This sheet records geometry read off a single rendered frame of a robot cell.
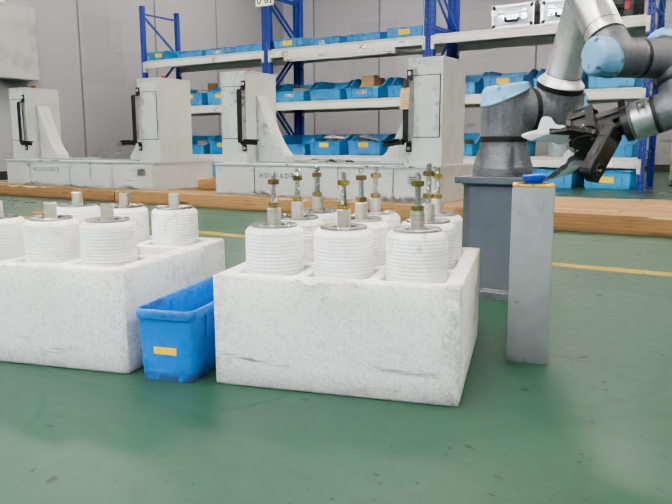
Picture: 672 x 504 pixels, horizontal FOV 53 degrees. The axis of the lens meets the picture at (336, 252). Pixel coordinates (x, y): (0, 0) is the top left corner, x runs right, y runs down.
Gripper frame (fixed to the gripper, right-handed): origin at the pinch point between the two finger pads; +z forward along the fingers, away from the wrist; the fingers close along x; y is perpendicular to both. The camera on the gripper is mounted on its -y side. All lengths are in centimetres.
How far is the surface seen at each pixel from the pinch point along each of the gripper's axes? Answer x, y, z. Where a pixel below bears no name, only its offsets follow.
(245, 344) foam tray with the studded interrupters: 39, -56, 34
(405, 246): 37, -44, 7
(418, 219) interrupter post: 36, -38, 5
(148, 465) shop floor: 55, -80, 30
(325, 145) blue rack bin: -265, 353, 308
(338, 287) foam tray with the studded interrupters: 39, -50, 17
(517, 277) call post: 11.9, -36.3, -0.4
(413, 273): 34, -47, 7
